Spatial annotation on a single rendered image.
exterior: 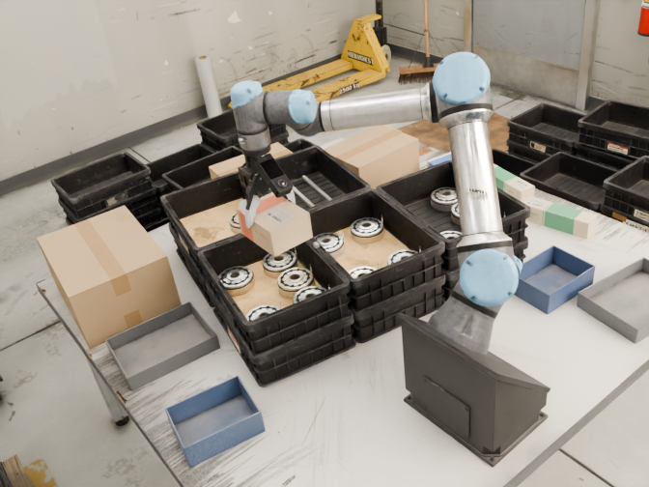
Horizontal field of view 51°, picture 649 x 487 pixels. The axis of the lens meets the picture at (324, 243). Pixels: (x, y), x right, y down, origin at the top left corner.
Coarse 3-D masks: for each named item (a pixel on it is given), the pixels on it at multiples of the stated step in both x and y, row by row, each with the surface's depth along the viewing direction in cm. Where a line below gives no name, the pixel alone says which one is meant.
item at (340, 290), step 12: (228, 240) 199; (204, 252) 196; (204, 264) 190; (216, 276) 184; (336, 288) 174; (348, 288) 175; (228, 300) 175; (312, 300) 171; (324, 300) 173; (240, 312) 170; (276, 312) 169; (288, 312) 169; (240, 324) 170; (252, 324) 166; (264, 324) 167
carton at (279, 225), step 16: (272, 192) 180; (272, 208) 173; (288, 208) 172; (240, 224) 177; (256, 224) 169; (272, 224) 167; (288, 224) 167; (304, 224) 170; (256, 240) 173; (272, 240) 165; (288, 240) 169; (304, 240) 172
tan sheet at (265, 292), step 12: (252, 264) 205; (300, 264) 202; (264, 276) 199; (252, 288) 195; (264, 288) 194; (276, 288) 193; (240, 300) 191; (252, 300) 190; (264, 300) 190; (276, 300) 189; (288, 300) 188
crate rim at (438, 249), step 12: (360, 192) 213; (336, 204) 210; (408, 216) 199; (420, 228) 192; (312, 240) 194; (324, 252) 188; (420, 252) 183; (432, 252) 183; (336, 264) 183; (396, 264) 180; (408, 264) 181; (348, 276) 177; (360, 276) 177; (372, 276) 177; (384, 276) 179
